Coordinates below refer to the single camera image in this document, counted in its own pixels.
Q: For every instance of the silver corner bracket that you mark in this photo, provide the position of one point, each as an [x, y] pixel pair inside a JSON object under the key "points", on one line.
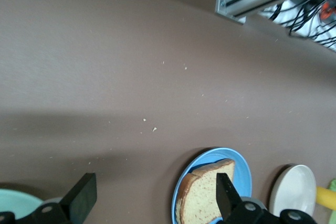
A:
{"points": [[223, 3]]}

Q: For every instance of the brown bread slice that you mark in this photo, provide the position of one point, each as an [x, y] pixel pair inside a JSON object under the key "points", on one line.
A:
{"points": [[199, 197]]}

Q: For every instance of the green lettuce leaf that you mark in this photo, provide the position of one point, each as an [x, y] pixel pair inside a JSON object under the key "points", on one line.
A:
{"points": [[333, 184]]}

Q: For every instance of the yellow mustard squeeze bottle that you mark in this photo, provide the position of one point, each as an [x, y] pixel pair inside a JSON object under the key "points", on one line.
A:
{"points": [[326, 197]]}

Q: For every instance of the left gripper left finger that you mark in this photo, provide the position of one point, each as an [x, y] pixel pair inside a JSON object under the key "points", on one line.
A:
{"points": [[81, 200]]}

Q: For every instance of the beige round plate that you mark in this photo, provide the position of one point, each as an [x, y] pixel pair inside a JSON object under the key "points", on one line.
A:
{"points": [[294, 190]]}

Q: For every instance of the blue round plate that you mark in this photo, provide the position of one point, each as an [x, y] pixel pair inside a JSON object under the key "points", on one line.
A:
{"points": [[241, 176]]}

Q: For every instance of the pale green round plate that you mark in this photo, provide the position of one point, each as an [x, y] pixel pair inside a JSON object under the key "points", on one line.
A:
{"points": [[15, 200]]}

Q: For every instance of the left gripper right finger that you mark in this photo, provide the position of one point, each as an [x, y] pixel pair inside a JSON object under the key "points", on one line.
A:
{"points": [[227, 197]]}

